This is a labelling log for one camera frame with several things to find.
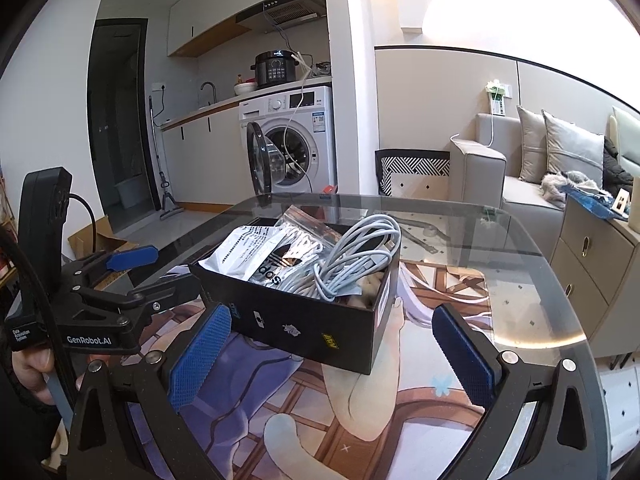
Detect white plastic packet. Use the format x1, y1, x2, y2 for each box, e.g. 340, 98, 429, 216
197, 225, 321, 288

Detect black cardboard box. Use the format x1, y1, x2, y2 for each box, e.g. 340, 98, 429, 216
189, 205, 403, 376

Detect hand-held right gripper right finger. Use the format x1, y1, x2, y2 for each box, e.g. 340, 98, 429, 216
431, 302, 608, 480

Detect pale cushion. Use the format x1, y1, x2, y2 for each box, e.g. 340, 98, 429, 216
607, 106, 640, 171

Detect dark glass door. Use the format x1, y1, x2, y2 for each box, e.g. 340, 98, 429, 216
89, 18, 161, 233

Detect kitchen counter cabinet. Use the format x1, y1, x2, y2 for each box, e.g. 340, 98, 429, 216
160, 95, 246, 211

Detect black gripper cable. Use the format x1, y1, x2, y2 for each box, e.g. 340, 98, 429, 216
67, 192, 98, 256

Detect blue plastic packet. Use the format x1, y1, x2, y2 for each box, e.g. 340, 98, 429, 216
560, 182, 631, 221

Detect zip bag with white ribbon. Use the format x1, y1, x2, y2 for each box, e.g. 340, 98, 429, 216
272, 205, 346, 261

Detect white washing machine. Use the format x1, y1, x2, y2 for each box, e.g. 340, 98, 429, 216
237, 85, 337, 196

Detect brown cardboard box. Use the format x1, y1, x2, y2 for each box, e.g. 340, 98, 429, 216
67, 215, 141, 261

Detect wall socket with charger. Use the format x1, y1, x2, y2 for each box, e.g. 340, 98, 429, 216
482, 79, 512, 116

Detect beige drawer cabinet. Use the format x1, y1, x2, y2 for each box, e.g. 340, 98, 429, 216
550, 192, 640, 356

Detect grey cushion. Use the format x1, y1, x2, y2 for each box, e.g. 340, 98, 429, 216
542, 110, 606, 188
516, 105, 548, 183

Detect black white patterned chair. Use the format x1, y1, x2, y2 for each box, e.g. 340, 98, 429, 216
375, 149, 451, 197

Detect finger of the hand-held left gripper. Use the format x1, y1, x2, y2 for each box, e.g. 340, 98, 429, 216
62, 245, 160, 291
75, 272, 203, 331

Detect white cable bundle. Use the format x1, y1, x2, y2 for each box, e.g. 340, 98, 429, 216
277, 215, 402, 303

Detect black jacket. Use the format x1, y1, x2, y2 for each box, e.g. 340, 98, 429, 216
602, 137, 635, 198

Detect grey fluffy cloth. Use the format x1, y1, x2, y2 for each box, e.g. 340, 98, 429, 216
540, 170, 591, 206

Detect beige sofa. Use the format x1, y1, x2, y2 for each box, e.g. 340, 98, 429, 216
449, 110, 640, 221

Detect range hood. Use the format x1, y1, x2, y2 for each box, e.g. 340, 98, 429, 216
235, 0, 326, 26

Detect printed desk mat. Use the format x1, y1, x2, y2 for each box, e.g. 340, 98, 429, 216
125, 257, 498, 480

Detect flat mop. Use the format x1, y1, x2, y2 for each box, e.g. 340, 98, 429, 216
148, 95, 183, 221

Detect person's left hand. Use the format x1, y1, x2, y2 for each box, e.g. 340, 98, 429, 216
11, 349, 56, 406

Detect black pressure cooker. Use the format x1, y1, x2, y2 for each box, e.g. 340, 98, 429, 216
255, 51, 301, 88

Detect grey bin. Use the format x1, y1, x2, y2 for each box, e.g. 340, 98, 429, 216
115, 176, 146, 209

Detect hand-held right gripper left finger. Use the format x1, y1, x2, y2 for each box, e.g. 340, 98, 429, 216
67, 301, 233, 480

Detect white wall cabinets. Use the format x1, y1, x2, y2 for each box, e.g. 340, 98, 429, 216
167, 0, 326, 58

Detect white power cable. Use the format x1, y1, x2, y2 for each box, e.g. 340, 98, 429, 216
282, 52, 321, 181

